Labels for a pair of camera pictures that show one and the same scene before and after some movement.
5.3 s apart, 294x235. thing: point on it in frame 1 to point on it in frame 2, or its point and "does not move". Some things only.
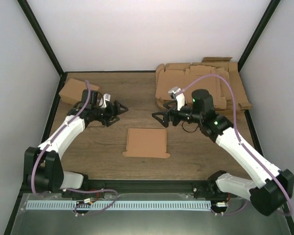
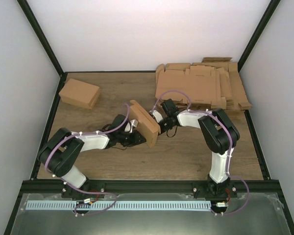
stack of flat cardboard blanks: [183, 75] does not move
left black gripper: [112, 115] to [135, 139]
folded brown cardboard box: [71, 92] does not move
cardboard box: [147, 142] to [148, 127]
